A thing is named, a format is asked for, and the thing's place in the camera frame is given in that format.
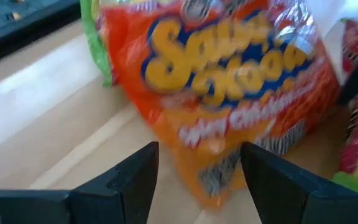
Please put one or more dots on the black aluminium table frame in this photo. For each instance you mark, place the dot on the black aluminium table frame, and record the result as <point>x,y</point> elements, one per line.
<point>26,35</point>

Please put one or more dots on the orange chicken noodle pack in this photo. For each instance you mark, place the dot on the orange chicken noodle pack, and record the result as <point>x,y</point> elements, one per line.
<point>216,77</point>

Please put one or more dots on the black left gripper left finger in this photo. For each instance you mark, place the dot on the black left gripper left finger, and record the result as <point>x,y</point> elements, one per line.
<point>120,199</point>

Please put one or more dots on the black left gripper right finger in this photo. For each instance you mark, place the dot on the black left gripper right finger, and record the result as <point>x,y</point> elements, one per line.
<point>278,199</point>

